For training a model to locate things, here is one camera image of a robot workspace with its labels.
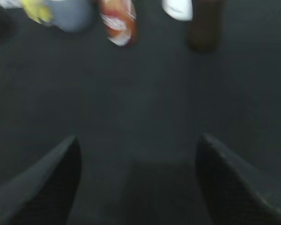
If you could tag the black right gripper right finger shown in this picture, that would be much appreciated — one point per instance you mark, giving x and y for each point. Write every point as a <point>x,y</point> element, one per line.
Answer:
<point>235,192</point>

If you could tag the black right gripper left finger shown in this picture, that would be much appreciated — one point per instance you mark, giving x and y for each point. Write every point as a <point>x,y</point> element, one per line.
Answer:
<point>44,193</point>

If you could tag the red nescafe coffee bottle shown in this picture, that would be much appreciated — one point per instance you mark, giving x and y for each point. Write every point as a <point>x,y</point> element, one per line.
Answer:
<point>120,20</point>

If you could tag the grey mug white interior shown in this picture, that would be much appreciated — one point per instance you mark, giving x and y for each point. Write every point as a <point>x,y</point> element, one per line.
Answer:
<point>70,15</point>

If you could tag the dark brown object right edge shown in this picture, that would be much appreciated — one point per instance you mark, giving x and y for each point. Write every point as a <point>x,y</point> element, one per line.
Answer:
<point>206,24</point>

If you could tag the yellow cup white rim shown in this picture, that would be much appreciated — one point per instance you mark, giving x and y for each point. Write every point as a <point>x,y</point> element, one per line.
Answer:
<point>37,11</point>

